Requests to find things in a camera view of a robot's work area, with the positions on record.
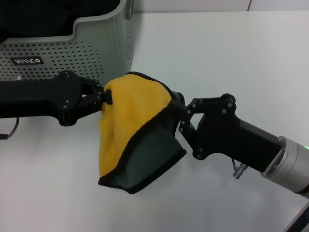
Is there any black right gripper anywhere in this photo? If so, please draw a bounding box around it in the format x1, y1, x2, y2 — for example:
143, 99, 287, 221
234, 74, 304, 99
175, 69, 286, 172
170, 93, 286, 174

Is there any yellow and dark green towel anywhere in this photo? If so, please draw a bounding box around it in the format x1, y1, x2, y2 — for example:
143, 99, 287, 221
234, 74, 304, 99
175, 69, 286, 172
98, 72, 188, 195

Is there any left gripper cable with connector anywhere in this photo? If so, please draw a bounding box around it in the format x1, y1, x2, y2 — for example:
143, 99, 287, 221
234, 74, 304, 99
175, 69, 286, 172
0, 117, 20, 140

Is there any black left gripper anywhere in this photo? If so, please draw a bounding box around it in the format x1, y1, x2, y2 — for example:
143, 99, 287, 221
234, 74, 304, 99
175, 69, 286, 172
0, 70, 114, 127

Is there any grey perforated storage box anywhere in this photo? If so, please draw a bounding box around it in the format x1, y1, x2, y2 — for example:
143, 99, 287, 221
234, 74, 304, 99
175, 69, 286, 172
0, 0, 136, 84

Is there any gripper cable with connector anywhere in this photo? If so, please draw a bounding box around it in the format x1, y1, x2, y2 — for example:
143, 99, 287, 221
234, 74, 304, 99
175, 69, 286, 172
0, 117, 20, 140
231, 158, 247, 180

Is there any right gripper cable with connector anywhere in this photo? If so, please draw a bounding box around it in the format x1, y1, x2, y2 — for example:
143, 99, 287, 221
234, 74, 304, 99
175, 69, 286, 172
231, 158, 247, 180

